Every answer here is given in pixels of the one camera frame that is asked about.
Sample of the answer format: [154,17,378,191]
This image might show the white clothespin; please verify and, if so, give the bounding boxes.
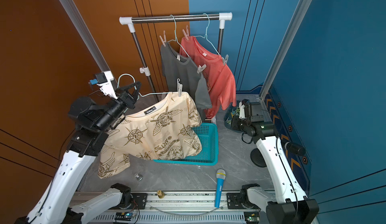
[197,64,207,74]

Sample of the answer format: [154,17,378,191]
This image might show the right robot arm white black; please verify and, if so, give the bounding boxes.
[231,101,319,224]

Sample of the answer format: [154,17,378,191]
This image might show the light green wire hanger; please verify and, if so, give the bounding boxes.
[198,13,225,55]

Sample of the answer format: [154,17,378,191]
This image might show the beige patterned cloth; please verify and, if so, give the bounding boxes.
[98,92,202,179]

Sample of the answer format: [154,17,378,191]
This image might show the small silver metal weight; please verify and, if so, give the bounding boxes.
[135,173,143,181]

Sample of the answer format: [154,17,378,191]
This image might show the metal clothes drying rack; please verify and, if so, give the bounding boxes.
[119,12,233,104]

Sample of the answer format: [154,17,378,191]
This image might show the dark teal clothespin bin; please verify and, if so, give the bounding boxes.
[224,104,241,133]

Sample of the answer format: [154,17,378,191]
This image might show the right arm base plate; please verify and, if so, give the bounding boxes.
[226,192,268,211]

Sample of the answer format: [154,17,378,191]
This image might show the right green circuit board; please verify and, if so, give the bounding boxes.
[243,212,260,224]

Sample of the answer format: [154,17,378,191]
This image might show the red t-shirt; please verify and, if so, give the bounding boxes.
[180,36,237,119]

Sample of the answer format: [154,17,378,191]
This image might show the beige clothespin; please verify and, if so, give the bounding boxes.
[159,30,167,47]

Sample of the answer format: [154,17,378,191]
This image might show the small brass weight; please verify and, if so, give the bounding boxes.
[157,190,165,199]

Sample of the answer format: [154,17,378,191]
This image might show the left green circuit board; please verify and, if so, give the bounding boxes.
[114,212,137,222]

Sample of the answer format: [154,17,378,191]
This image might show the white wire hanger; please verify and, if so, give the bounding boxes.
[166,14,191,59]

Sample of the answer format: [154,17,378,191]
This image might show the green circuit board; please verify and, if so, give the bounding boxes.
[243,212,260,224]
[114,212,137,222]

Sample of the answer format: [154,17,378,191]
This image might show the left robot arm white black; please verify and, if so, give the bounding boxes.
[15,82,141,224]

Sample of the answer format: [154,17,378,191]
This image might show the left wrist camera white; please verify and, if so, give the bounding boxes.
[89,71,118,99]

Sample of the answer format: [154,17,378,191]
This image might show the teal plastic laundry basket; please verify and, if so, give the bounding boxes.
[155,123,219,166]

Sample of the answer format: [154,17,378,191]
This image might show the blue toy microphone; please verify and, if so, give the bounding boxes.
[215,169,226,208]

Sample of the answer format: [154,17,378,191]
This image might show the light grey clothespin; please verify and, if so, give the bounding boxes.
[177,78,183,97]

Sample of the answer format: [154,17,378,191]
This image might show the aluminium front rail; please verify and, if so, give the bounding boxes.
[60,190,284,213]

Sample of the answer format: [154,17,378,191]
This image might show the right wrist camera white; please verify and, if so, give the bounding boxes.
[239,101,246,119]

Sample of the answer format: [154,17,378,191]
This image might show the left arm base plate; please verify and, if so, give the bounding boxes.
[110,193,148,211]

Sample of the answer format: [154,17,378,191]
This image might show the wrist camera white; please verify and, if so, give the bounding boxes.
[89,71,118,99]
[239,101,246,119]

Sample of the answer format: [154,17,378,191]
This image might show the grey garment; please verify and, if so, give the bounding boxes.
[160,43,212,109]

